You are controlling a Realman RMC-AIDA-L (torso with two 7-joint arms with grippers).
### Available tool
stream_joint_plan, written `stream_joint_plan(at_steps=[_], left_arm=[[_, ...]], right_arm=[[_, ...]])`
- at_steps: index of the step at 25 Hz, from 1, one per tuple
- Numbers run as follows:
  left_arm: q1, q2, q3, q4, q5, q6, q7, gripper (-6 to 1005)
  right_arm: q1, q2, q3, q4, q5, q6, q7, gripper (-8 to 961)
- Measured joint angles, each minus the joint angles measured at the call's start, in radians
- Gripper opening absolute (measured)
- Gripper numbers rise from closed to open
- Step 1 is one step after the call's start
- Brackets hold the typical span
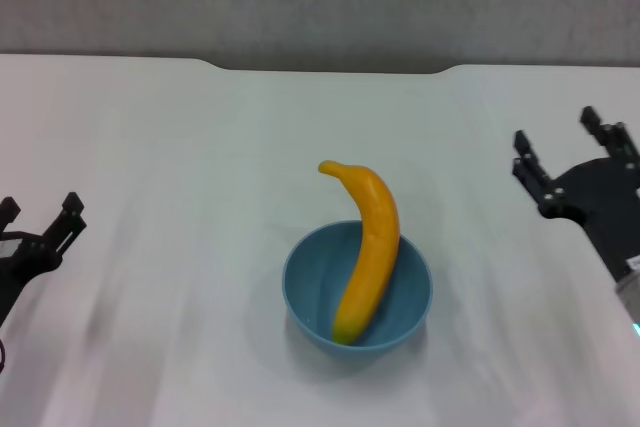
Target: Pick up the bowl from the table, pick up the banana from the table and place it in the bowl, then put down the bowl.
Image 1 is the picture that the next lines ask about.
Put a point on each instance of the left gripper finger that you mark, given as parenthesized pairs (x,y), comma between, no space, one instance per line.
(9,209)
(67,224)

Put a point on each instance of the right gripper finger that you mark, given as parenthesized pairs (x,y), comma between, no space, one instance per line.
(535,177)
(610,134)

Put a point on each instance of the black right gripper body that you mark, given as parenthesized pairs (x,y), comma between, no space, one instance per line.
(605,207)

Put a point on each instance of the blue bowl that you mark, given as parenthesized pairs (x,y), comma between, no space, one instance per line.
(310,287)

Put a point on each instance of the yellow banana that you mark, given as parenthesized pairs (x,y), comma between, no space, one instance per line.
(372,247)

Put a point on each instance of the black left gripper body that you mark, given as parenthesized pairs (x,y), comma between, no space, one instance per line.
(25,259)

